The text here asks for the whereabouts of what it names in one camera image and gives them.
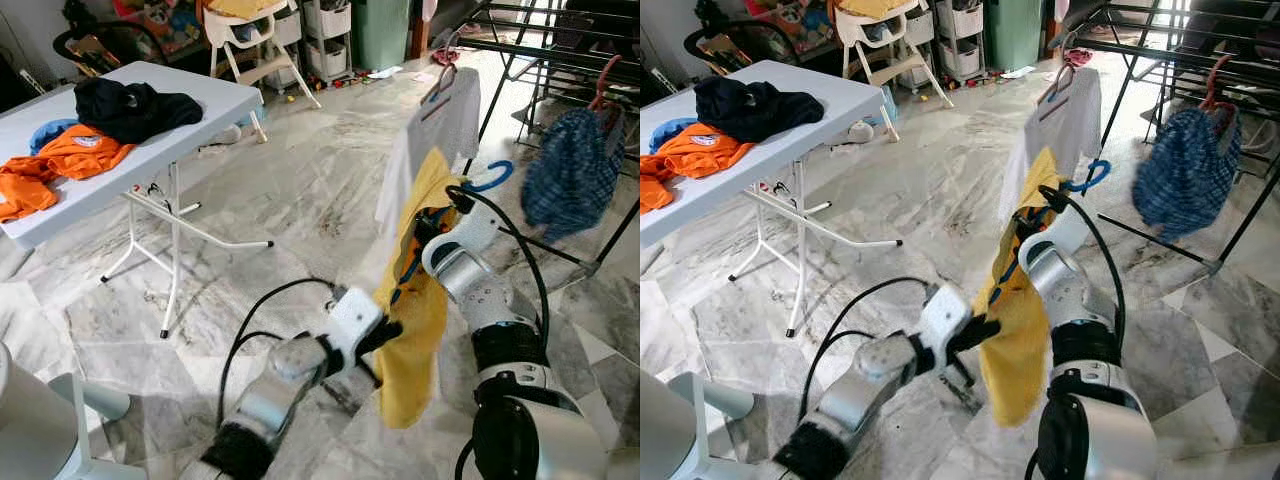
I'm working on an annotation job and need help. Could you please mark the pale grey plastic stool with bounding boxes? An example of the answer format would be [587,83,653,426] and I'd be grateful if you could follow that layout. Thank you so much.
[50,372,151,480]
[670,372,776,480]

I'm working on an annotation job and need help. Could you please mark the grey folding table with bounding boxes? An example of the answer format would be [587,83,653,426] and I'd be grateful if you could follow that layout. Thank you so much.
[0,60,273,339]
[640,60,903,339]

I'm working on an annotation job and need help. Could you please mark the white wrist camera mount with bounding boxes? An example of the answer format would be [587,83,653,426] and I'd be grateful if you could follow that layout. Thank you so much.
[1048,208,1093,256]
[328,287,384,353]
[918,285,973,351]
[455,205,503,259]

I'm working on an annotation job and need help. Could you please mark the grey laundry basket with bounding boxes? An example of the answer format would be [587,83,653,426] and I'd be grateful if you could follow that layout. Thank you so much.
[640,370,701,480]
[0,342,76,480]

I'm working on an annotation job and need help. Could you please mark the pink brown hanger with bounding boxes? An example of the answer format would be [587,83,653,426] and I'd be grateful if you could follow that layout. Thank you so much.
[420,62,461,109]
[1038,62,1077,109]

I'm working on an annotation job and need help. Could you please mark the green plastic bin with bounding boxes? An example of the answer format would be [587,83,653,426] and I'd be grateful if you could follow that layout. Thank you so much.
[350,0,413,73]
[985,0,1044,73]

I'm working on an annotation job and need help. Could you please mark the blue garment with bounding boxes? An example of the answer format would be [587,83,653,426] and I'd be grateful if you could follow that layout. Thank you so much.
[650,118,701,151]
[30,118,81,153]

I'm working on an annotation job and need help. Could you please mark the black garment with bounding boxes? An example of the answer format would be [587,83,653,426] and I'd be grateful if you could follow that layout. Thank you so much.
[75,77,205,145]
[695,77,827,145]

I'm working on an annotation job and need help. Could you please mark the black metal drying rack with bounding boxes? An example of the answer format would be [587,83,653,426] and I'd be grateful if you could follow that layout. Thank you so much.
[440,0,640,278]
[1055,0,1280,278]

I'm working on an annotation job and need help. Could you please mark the grey drawer trolley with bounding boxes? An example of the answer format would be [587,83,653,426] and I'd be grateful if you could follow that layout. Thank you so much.
[300,0,354,83]
[935,0,988,83]

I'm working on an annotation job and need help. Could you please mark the white shirt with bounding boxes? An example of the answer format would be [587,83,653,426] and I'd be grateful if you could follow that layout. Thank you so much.
[998,68,1104,229]
[375,68,483,233]

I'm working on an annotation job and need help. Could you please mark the yellow seat cushion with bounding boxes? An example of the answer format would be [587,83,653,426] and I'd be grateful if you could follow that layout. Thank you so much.
[840,0,921,21]
[208,0,291,21]

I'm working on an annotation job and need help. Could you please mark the blue plastic hanger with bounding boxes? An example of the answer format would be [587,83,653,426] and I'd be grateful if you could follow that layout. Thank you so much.
[995,160,1113,306]
[392,160,515,306]

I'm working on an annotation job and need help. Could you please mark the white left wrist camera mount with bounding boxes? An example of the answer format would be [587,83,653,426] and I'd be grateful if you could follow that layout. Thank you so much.
[918,285,973,351]
[328,287,384,353]

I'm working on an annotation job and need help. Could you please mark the white baby high chair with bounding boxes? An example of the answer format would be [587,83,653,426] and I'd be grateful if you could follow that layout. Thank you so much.
[203,0,323,111]
[835,0,953,109]

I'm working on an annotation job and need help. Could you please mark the orange shirt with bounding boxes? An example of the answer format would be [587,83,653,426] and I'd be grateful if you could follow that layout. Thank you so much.
[0,123,137,223]
[640,122,757,214]

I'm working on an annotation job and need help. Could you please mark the blue plaid shirt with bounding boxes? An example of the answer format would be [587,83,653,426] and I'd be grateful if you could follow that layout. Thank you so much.
[1133,105,1244,242]
[520,107,627,242]

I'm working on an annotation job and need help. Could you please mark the coral red hanger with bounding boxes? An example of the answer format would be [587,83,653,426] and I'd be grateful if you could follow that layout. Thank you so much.
[1198,55,1237,113]
[588,55,623,113]

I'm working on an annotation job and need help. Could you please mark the black folded stroller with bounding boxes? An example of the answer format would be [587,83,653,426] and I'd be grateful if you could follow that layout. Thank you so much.
[684,0,801,79]
[53,0,171,79]

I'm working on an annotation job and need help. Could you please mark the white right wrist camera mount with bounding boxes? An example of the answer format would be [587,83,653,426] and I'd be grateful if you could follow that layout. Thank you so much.
[455,205,503,259]
[1048,208,1093,256]

